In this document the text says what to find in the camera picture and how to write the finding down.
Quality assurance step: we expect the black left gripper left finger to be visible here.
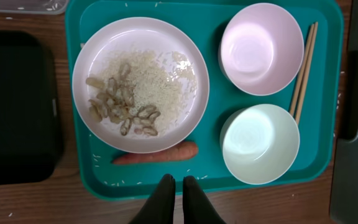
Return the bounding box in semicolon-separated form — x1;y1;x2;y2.
129;174;176;224

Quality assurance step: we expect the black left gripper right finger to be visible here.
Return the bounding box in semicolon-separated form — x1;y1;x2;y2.
183;176;226;224

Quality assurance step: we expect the pale green bowl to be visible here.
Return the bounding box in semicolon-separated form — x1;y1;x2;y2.
219;104;300;185

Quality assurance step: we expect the pink plate with food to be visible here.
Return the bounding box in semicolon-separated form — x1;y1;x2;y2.
72;17;209;154

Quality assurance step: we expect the wooden chopstick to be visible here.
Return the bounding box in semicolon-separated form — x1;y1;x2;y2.
294;22;318;124
290;24;315;116

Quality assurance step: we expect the orange carrot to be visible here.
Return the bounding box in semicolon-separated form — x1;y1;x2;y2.
111;141;198;165

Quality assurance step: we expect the teal plastic tray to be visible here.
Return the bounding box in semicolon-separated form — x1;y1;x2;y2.
65;0;344;200

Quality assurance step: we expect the black tray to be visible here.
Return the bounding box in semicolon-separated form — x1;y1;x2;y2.
0;30;63;185

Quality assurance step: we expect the clear plastic bin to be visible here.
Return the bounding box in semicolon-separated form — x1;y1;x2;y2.
0;0;69;15

